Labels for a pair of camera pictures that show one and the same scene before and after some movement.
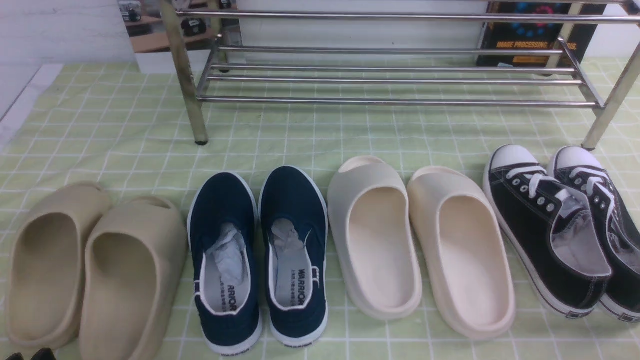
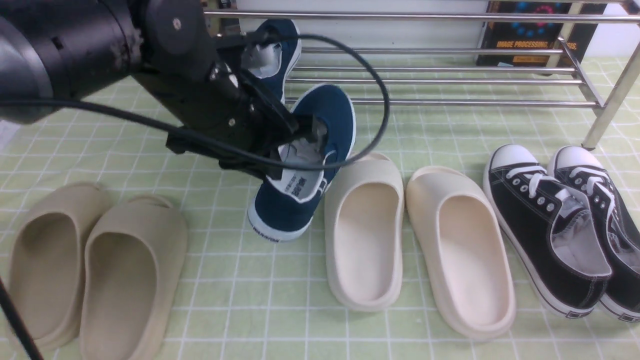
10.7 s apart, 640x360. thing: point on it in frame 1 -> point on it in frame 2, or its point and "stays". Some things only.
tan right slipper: (134, 256) stays
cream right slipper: (463, 249) stays
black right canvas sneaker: (617, 227) stays
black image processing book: (534, 35) stays
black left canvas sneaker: (551, 228) stays
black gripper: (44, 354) -> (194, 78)
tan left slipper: (45, 277) stays
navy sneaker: (293, 228) -> (286, 203)
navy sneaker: (224, 237) -> (273, 61)
